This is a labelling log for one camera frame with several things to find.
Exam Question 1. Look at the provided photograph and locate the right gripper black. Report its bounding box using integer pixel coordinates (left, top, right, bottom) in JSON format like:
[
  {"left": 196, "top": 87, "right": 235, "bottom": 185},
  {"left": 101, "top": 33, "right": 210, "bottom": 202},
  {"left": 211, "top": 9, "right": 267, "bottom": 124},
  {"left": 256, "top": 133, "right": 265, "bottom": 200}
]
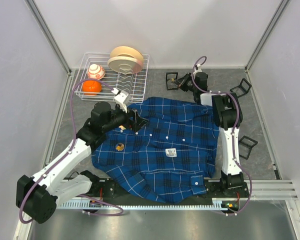
[{"left": 172, "top": 72, "right": 197, "bottom": 93}]

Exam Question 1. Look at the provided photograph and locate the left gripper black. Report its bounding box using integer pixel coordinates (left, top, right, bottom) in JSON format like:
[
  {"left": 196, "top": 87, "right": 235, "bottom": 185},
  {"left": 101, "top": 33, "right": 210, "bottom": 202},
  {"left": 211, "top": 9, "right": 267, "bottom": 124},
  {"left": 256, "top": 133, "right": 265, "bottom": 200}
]
[{"left": 102, "top": 103, "right": 148, "bottom": 133}]

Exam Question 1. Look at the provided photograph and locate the blue plaid shirt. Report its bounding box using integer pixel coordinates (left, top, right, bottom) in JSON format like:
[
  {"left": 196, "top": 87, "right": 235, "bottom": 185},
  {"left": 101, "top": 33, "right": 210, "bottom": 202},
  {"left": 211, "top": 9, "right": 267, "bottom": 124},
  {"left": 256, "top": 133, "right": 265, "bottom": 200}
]
[{"left": 91, "top": 97, "right": 219, "bottom": 195}]

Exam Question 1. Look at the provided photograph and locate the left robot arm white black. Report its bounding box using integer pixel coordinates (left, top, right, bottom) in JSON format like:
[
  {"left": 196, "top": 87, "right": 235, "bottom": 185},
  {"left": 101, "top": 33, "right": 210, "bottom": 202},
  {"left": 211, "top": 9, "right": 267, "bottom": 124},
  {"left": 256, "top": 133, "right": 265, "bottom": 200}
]
[{"left": 16, "top": 102, "right": 149, "bottom": 224}]

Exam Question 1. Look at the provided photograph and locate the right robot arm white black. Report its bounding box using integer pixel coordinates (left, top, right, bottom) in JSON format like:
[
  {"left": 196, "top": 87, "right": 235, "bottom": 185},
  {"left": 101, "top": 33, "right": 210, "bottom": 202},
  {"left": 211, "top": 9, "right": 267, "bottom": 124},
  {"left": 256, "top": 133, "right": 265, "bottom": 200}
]
[{"left": 172, "top": 72, "right": 244, "bottom": 197}]

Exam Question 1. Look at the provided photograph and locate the black display box centre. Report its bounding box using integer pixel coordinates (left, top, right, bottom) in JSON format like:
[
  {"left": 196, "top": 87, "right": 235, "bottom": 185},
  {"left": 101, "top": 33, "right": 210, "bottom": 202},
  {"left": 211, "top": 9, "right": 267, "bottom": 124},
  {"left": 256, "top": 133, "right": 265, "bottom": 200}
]
[{"left": 165, "top": 71, "right": 179, "bottom": 91}]

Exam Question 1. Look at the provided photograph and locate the black display box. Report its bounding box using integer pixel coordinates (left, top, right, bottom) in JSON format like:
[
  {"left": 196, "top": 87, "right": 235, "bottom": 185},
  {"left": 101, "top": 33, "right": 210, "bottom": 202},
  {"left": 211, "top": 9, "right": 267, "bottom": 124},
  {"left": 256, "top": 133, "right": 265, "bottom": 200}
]
[
  {"left": 165, "top": 71, "right": 179, "bottom": 91},
  {"left": 238, "top": 135, "right": 259, "bottom": 160},
  {"left": 230, "top": 78, "right": 252, "bottom": 98}
]

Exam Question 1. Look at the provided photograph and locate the white shirt label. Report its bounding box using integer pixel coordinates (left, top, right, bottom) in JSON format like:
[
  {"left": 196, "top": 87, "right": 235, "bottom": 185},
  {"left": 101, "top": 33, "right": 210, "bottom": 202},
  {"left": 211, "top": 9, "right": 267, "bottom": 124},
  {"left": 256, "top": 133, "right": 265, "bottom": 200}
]
[{"left": 165, "top": 148, "right": 177, "bottom": 158}]

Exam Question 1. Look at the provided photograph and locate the beige plate front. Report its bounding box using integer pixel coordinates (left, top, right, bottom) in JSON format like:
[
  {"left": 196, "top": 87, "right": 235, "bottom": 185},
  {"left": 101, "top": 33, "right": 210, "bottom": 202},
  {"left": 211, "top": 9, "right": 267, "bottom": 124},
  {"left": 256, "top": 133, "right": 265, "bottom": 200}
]
[{"left": 107, "top": 56, "right": 144, "bottom": 75}]

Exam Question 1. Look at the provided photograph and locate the beige plate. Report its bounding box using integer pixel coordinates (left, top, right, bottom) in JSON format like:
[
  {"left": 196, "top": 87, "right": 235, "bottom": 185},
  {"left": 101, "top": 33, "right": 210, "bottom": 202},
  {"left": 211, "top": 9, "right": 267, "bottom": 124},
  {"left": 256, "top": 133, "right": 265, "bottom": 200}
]
[
  {"left": 107, "top": 56, "right": 144, "bottom": 75},
  {"left": 109, "top": 46, "right": 144, "bottom": 63}
]

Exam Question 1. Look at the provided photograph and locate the black display box far right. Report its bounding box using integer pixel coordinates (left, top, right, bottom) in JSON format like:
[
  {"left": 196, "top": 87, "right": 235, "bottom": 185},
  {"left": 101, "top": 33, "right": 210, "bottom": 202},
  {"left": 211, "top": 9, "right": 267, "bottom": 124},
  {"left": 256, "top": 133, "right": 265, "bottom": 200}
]
[{"left": 230, "top": 78, "right": 252, "bottom": 98}]

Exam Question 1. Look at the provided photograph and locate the white orange patterned bowl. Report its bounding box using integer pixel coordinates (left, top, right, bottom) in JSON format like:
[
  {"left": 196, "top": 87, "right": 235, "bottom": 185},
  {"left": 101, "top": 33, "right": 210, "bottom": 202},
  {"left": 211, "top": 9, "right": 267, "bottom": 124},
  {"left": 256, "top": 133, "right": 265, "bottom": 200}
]
[{"left": 87, "top": 64, "right": 106, "bottom": 80}]

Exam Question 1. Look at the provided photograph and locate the beige plate rear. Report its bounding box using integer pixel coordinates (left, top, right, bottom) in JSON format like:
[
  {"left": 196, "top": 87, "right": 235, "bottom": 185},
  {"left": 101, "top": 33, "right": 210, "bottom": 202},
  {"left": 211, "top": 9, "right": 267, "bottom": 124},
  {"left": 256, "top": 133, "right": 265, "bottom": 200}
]
[{"left": 109, "top": 46, "right": 144, "bottom": 63}]

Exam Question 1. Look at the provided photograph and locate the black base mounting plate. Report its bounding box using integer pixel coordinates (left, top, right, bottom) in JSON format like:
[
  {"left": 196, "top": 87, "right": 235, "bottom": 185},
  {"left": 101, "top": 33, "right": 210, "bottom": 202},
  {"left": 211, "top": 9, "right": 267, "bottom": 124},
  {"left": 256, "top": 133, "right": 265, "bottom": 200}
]
[{"left": 64, "top": 177, "right": 250, "bottom": 206}]

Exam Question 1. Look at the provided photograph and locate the black display box near right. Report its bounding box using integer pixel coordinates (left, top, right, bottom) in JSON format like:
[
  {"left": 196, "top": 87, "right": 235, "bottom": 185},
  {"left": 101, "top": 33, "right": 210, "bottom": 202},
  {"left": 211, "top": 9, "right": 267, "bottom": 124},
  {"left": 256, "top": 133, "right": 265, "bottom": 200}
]
[{"left": 238, "top": 135, "right": 259, "bottom": 160}]

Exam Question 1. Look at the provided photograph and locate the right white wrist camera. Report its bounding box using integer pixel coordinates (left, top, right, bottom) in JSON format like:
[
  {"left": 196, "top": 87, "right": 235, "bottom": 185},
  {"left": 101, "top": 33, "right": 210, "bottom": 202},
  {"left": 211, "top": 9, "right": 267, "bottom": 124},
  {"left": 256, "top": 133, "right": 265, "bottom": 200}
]
[{"left": 192, "top": 63, "right": 203, "bottom": 79}]

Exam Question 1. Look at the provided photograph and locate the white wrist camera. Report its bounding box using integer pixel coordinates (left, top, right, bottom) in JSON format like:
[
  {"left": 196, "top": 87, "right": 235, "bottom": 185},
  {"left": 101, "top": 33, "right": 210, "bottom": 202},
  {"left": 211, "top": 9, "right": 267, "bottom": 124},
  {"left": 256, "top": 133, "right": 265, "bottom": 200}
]
[
  {"left": 192, "top": 63, "right": 203, "bottom": 79},
  {"left": 111, "top": 88, "right": 131, "bottom": 113}
]

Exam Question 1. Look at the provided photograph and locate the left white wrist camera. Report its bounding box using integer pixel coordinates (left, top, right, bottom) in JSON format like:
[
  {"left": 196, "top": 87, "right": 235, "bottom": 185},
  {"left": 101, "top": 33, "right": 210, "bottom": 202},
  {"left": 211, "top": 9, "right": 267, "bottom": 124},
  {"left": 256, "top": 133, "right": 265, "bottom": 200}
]
[{"left": 111, "top": 88, "right": 131, "bottom": 113}]

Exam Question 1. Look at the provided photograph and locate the white wire dish rack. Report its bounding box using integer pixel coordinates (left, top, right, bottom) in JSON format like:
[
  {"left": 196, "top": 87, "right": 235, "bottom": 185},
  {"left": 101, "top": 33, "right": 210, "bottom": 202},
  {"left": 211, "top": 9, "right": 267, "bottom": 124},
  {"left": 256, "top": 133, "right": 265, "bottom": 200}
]
[{"left": 74, "top": 52, "right": 150, "bottom": 103}]

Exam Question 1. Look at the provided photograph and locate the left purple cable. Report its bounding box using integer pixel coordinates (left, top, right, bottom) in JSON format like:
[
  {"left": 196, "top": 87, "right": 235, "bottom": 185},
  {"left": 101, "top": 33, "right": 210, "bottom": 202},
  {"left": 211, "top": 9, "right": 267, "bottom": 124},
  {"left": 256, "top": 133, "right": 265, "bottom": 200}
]
[{"left": 17, "top": 78, "right": 124, "bottom": 224}]

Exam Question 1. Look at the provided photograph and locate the purple cable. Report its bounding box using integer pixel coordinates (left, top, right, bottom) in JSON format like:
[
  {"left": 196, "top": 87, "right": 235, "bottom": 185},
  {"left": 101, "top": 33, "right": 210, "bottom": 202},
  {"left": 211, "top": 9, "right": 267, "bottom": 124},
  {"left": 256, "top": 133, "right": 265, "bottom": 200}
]
[
  {"left": 17, "top": 78, "right": 124, "bottom": 224},
  {"left": 191, "top": 55, "right": 253, "bottom": 217}
]

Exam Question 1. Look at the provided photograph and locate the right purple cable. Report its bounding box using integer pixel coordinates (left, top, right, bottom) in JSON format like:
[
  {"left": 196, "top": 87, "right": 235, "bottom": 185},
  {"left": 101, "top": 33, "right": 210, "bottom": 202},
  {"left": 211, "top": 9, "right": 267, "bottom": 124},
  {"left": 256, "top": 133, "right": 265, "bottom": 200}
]
[{"left": 191, "top": 55, "right": 253, "bottom": 217}]

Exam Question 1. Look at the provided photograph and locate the grey slotted cable duct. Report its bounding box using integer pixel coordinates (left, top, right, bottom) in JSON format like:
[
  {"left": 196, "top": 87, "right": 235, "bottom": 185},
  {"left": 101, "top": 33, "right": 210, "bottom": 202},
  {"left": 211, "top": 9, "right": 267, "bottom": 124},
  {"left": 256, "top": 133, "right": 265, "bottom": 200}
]
[{"left": 57, "top": 197, "right": 228, "bottom": 211}]

